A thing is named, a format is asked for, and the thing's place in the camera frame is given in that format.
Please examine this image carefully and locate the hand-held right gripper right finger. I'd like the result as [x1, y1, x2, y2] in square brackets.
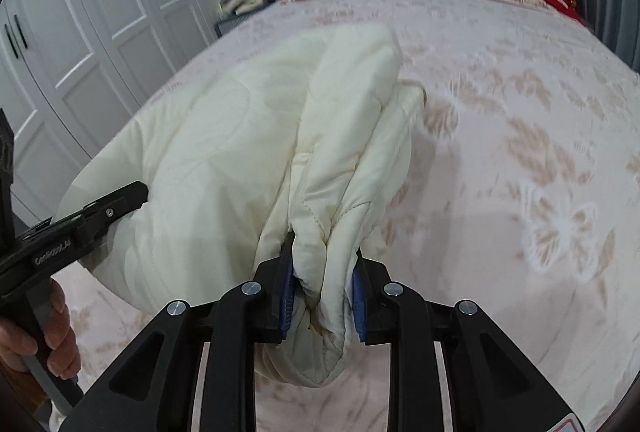
[352, 252, 587, 432]

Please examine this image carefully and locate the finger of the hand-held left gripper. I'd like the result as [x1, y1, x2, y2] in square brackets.
[80, 181, 150, 240]

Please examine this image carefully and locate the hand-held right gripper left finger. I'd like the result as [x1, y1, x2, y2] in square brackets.
[59, 257, 297, 432]

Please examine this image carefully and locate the cream quilted jacket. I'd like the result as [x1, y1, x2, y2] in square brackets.
[52, 23, 429, 389]

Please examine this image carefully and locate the person's left hand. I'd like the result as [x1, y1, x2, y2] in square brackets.
[0, 281, 82, 380]

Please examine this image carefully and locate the white panelled wardrobe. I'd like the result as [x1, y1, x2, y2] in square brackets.
[0, 0, 232, 233]

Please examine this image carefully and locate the bed with floral bedspread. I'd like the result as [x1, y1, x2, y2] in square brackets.
[50, 0, 640, 432]

